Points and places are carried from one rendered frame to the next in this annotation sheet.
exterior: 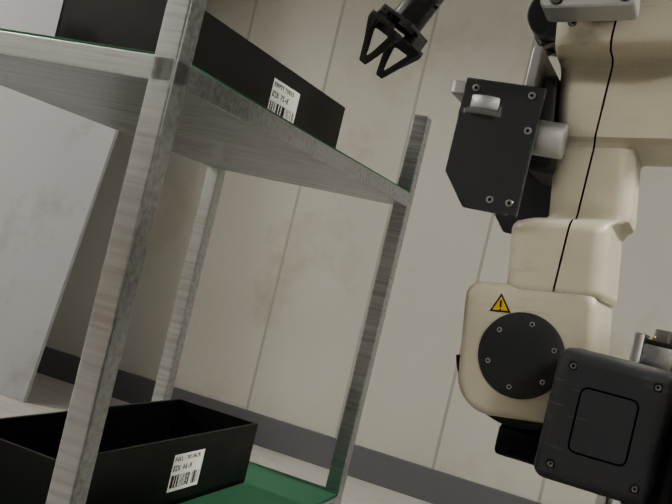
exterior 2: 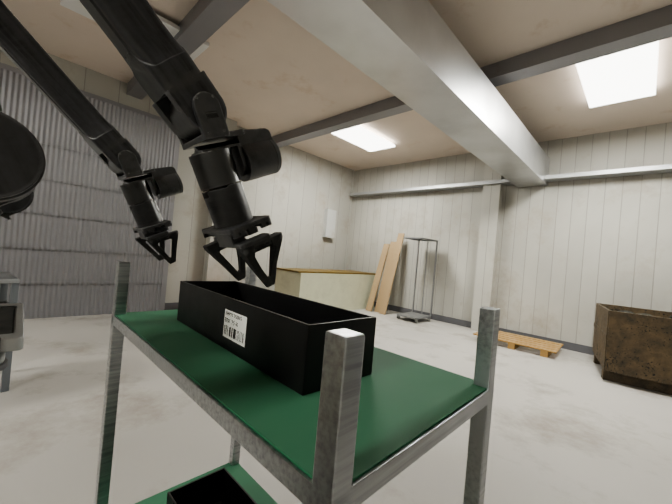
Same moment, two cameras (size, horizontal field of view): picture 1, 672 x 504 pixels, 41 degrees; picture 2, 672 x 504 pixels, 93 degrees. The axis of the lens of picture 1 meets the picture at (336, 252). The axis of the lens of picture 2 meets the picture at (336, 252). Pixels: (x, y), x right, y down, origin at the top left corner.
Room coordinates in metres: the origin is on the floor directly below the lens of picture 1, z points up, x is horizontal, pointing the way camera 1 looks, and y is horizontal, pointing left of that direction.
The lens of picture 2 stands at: (1.84, -0.41, 1.18)
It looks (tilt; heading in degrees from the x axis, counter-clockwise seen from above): 0 degrees down; 113
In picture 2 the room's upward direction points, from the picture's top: 5 degrees clockwise
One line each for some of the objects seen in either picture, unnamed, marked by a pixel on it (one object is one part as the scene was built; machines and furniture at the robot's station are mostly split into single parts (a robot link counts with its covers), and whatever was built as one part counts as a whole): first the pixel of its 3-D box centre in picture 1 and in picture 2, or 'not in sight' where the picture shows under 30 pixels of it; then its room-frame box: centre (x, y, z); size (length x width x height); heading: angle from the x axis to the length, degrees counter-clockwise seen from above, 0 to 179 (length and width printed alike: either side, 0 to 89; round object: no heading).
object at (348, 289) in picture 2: not in sight; (328, 289); (-0.92, 5.93, 0.40); 2.37 x 0.77 x 0.81; 69
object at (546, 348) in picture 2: not in sight; (517, 341); (2.62, 5.40, 0.05); 1.14 x 0.79 x 0.11; 159
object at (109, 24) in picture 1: (221, 88); (257, 318); (1.39, 0.23, 1.01); 0.57 x 0.17 x 0.11; 157
